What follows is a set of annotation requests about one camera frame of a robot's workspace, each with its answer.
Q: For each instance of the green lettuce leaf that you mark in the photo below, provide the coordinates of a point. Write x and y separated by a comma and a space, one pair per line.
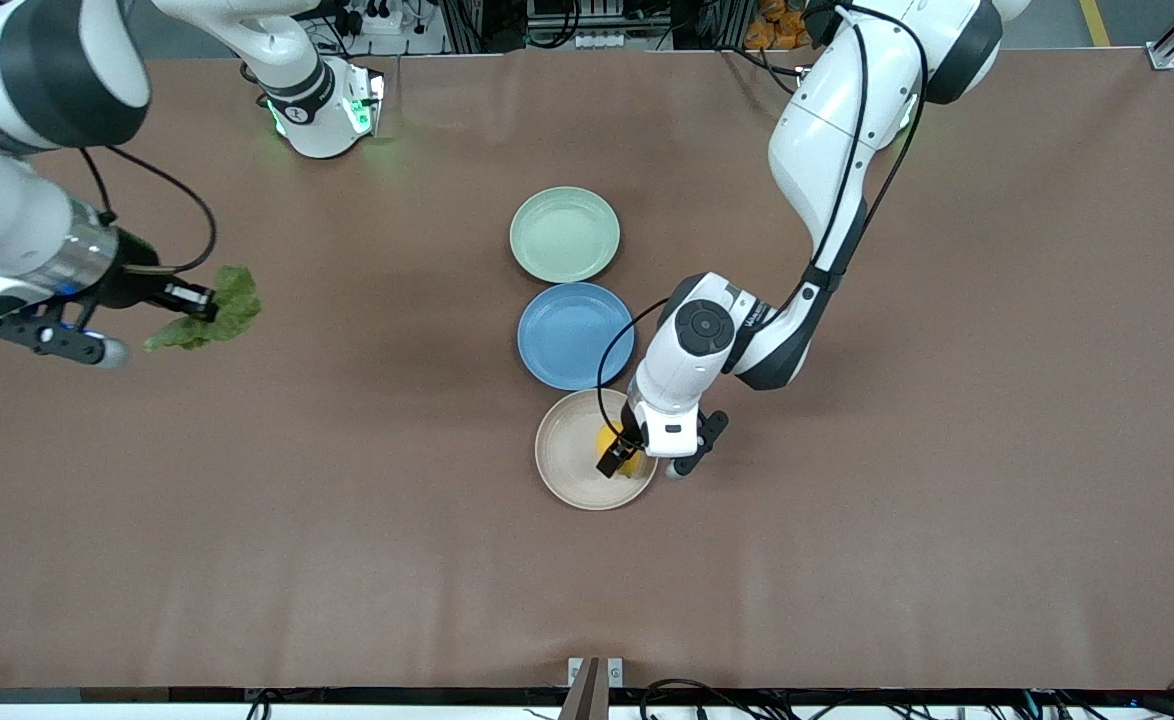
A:
232, 305

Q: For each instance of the blue round plate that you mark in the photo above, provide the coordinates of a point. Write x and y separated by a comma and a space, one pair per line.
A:
567, 335

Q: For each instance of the beige round plate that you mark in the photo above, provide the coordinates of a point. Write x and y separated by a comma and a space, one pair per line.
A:
572, 460

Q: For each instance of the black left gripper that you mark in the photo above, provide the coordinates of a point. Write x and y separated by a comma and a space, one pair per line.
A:
619, 450

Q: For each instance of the yellow lemon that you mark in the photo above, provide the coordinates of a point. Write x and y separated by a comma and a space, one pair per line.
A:
631, 464

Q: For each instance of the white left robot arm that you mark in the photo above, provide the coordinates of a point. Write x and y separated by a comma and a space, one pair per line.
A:
827, 130

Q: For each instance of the power strip with black plugs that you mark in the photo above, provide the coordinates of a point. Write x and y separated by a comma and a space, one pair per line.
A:
382, 22

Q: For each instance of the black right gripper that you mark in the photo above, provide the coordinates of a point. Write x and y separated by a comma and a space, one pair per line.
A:
133, 283

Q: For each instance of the brown wooden beam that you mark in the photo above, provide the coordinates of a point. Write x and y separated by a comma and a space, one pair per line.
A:
587, 700

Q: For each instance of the pile of orange objects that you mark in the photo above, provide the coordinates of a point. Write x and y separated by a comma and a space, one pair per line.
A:
772, 30

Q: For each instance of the white power strip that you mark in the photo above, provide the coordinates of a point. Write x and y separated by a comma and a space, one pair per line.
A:
602, 40

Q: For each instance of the grey metal bracket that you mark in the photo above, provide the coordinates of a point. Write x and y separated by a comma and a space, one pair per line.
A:
616, 670

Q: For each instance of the pale green round plate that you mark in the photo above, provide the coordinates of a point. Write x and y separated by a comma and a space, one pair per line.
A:
564, 235

